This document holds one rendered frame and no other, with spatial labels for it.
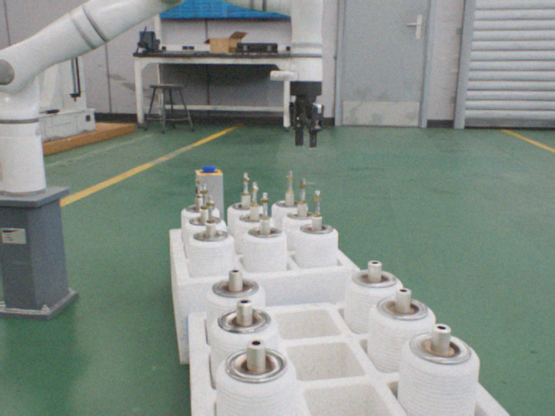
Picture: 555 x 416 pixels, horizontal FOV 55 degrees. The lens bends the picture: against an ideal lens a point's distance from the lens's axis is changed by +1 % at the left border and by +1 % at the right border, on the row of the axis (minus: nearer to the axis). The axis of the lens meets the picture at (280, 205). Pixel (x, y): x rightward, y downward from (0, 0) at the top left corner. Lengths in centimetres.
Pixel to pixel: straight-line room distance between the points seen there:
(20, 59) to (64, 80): 344
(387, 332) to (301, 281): 38
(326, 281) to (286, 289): 9
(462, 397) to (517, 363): 56
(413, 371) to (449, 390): 5
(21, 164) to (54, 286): 31
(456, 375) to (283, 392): 21
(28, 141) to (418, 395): 103
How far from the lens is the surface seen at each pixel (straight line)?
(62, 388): 116
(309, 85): 122
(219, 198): 152
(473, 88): 614
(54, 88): 472
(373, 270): 91
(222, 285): 89
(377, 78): 609
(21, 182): 140
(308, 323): 99
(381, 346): 82
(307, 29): 122
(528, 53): 626
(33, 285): 144
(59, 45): 133
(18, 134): 138
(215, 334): 75
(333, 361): 89
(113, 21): 131
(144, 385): 113
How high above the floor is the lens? 59
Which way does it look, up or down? 14 degrees down
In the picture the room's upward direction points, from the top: straight up
